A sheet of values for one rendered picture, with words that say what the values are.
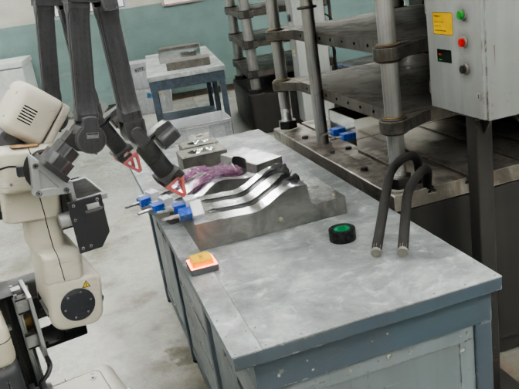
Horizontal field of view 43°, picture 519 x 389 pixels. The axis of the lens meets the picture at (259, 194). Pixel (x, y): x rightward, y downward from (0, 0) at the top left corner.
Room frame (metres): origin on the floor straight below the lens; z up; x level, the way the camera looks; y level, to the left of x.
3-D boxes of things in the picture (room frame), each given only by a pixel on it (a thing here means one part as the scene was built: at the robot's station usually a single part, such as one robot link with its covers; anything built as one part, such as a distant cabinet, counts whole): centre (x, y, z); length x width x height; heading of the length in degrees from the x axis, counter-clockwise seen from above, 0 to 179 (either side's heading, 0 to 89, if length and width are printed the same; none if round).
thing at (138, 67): (8.62, 1.21, 0.49); 0.60 x 0.42 x 0.33; 93
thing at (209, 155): (2.86, 0.23, 0.84); 0.20 x 0.15 x 0.07; 105
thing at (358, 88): (2.88, -0.71, 0.96); 1.29 x 0.83 x 0.18; 15
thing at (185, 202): (2.08, 0.28, 0.89); 0.13 x 0.05 x 0.05; 105
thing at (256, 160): (2.41, 0.17, 0.86); 0.50 x 0.26 x 0.11; 122
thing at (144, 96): (8.62, 1.21, 0.16); 0.60 x 0.42 x 0.33; 93
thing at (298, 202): (2.09, 0.00, 0.87); 0.50 x 0.26 x 0.14; 105
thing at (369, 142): (2.82, -0.63, 0.87); 0.50 x 0.27 x 0.17; 105
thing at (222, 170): (2.41, 0.17, 0.90); 0.26 x 0.18 x 0.08; 122
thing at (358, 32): (2.88, -0.71, 1.20); 1.29 x 0.83 x 0.19; 15
